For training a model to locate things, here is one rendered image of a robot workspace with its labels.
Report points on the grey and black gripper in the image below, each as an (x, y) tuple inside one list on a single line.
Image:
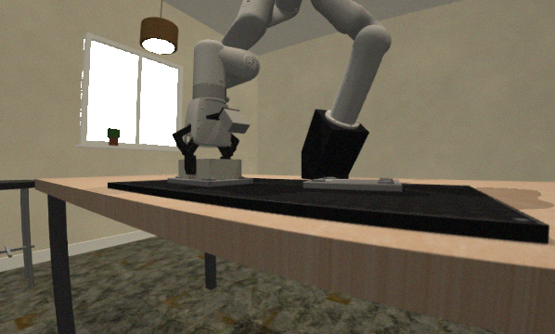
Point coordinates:
[(211, 133)]

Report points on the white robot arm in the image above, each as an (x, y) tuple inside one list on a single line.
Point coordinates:
[(219, 66)]

